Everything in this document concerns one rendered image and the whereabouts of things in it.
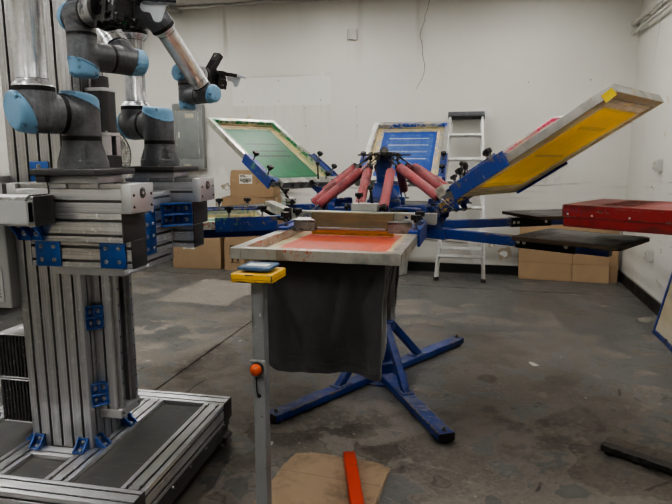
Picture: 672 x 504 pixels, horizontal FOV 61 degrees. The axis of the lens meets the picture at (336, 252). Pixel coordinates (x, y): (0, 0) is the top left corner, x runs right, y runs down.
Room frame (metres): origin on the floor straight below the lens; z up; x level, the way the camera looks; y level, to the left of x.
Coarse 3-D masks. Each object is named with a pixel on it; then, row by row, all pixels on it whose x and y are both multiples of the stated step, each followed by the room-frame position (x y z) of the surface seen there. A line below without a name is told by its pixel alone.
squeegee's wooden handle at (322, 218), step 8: (312, 216) 2.48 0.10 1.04; (320, 216) 2.48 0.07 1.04; (328, 216) 2.47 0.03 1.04; (336, 216) 2.46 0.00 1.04; (344, 216) 2.45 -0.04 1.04; (352, 216) 2.44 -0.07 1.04; (360, 216) 2.43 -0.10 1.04; (368, 216) 2.43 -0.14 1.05; (376, 216) 2.42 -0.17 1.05; (384, 216) 2.41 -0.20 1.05; (392, 216) 2.40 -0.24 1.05; (320, 224) 2.48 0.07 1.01; (328, 224) 2.47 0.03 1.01; (336, 224) 2.46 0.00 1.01; (344, 224) 2.45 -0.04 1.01; (352, 224) 2.44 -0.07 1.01; (360, 224) 2.43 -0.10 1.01; (368, 224) 2.43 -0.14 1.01; (376, 224) 2.42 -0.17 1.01; (384, 224) 2.41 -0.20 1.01
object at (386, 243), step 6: (348, 240) 2.34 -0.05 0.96; (354, 240) 2.34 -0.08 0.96; (360, 240) 2.34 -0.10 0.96; (366, 240) 2.34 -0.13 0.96; (372, 240) 2.34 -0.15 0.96; (378, 240) 2.34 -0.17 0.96; (384, 240) 2.34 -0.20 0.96; (390, 240) 2.34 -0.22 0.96; (396, 240) 2.34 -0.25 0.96; (378, 246) 2.18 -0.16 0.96; (384, 246) 2.18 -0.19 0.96; (390, 246) 2.18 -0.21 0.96
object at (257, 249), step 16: (256, 240) 2.10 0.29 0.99; (272, 240) 2.23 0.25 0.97; (416, 240) 2.24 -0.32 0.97; (240, 256) 1.93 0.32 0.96; (256, 256) 1.91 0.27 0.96; (272, 256) 1.90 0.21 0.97; (288, 256) 1.88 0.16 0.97; (304, 256) 1.87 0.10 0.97; (320, 256) 1.86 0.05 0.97; (336, 256) 1.84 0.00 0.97; (352, 256) 1.83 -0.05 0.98; (368, 256) 1.82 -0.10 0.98; (384, 256) 1.81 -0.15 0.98; (400, 256) 1.79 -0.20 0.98
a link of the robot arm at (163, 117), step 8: (144, 112) 2.27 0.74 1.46; (152, 112) 2.26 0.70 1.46; (160, 112) 2.27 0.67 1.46; (168, 112) 2.29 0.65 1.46; (136, 120) 2.31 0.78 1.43; (144, 120) 2.28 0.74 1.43; (152, 120) 2.26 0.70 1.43; (160, 120) 2.27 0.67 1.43; (168, 120) 2.28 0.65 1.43; (136, 128) 2.31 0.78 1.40; (144, 128) 2.28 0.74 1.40; (152, 128) 2.26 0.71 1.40; (160, 128) 2.27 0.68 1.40; (168, 128) 2.29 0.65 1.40; (144, 136) 2.28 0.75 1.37; (152, 136) 2.26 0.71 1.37; (160, 136) 2.26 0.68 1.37; (168, 136) 2.28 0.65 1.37
